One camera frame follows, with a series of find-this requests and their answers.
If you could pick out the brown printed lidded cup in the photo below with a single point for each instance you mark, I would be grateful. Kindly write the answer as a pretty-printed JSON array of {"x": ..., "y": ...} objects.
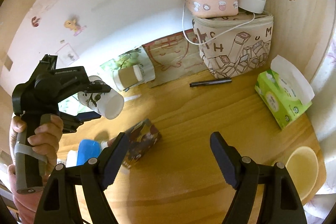
[{"x": 142, "y": 137}]

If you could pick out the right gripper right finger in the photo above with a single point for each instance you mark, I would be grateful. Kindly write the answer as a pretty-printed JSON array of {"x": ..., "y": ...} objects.
[{"x": 280, "y": 200}]

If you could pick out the person's pink trouser leg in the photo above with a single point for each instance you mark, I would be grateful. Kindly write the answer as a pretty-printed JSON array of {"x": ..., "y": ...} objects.
[{"x": 27, "y": 204}]

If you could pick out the beige printed storage bag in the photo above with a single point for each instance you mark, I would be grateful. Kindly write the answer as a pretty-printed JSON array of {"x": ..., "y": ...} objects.
[{"x": 233, "y": 45}]

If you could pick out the pink oval box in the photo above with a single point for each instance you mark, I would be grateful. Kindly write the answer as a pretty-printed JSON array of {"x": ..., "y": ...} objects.
[{"x": 212, "y": 8}]

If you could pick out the cream ceramic mug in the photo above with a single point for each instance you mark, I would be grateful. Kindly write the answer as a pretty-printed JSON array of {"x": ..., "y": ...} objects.
[{"x": 302, "y": 166}]

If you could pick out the brown sleeve coffee cup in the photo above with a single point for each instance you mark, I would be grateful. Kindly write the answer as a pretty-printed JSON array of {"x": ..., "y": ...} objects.
[{"x": 127, "y": 77}]

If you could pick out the blue plastic cup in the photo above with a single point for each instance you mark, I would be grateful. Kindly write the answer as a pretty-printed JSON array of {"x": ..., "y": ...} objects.
[{"x": 87, "y": 150}]

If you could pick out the white tape roll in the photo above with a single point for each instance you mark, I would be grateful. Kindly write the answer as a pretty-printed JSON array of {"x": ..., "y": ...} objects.
[{"x": 255, "y": 6}]

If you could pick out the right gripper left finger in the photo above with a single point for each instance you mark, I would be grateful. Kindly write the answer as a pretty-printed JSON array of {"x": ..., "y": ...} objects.
[{"x": 59, "y": 203}]

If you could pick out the green tissue box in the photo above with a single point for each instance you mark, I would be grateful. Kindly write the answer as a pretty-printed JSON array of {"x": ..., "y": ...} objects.
[{"x": 285, "y": 91}]

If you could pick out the plain white paper cup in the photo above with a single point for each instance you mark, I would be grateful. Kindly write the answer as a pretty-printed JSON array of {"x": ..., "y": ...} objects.
[{"x": 71, "y": 159}]

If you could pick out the green leaf calendar cards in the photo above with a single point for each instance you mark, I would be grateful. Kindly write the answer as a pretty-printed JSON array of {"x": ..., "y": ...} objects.
[{"x": 137, "y": 56}]

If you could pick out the panda paper cup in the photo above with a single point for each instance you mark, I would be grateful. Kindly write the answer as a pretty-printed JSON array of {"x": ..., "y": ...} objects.
[{"x": 108, "y": 105}]

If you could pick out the brown cartoon cardboard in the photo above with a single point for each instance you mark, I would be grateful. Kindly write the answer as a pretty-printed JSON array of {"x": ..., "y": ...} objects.
[{"x": 174, "y": 57}]

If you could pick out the person's left hand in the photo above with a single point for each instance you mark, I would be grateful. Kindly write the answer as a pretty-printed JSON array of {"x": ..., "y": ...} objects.
[{"x": 45, "y": 140}]

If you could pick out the black pen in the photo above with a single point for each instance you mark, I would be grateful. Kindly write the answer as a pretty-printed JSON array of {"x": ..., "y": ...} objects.
[{"x": 210, "y": 82}]

